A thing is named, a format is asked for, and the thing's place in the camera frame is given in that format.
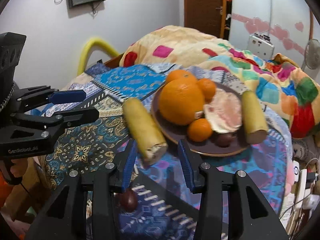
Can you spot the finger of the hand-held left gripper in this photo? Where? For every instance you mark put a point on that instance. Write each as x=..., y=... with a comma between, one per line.
x=67, y=96
x=77, y=116

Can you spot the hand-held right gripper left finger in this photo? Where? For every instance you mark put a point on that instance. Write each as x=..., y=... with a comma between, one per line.
x=130, y=166

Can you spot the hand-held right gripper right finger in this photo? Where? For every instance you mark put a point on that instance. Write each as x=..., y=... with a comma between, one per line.
x=186, y=167

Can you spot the dark purple passion fruit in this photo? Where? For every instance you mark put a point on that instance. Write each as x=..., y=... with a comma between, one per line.
x=223, y=140
x=128, y=200

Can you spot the purple round plate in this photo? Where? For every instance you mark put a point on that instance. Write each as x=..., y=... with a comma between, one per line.
x=175, y=133

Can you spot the yellow banana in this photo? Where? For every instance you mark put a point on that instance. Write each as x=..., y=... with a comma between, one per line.
x=145, y=132
x=252, y=120

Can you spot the small tangerine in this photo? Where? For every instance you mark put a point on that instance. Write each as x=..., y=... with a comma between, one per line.
x=200, y=130
x=208, y=88

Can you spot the large orange with sticker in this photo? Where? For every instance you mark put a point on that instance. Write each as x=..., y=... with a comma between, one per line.
x=180, y=102

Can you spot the peeled pomelo piece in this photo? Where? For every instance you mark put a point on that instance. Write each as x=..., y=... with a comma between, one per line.
x=222, y=112

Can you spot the large plain orange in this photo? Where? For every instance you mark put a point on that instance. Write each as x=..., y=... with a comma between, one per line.
x=180, y=75

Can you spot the person's left hand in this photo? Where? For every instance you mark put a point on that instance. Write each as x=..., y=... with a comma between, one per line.
x=19, y=168

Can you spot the blue patterned bedsheet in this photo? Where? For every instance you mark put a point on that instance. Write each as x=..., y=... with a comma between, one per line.
x=87, y=142

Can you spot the yellow foam tube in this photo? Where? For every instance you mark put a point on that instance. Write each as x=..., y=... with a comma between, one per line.
x=83, y=55

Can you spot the white charger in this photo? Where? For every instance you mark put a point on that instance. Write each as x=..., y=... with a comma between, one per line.
x=296, y=168

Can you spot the grey patterned pillow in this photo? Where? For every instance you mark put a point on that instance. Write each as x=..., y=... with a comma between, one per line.
x=303, y=150

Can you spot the colourful patchwork blanket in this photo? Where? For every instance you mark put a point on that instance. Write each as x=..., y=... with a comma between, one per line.
x=175, y=42

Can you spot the white power adapter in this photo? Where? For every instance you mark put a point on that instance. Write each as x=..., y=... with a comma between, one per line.
x=310, y=202

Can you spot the brown wooden door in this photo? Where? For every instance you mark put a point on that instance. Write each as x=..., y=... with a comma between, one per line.
x=202, y=7

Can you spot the standing electric fan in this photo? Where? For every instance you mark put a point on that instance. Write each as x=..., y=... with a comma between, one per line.
x=312, y=55

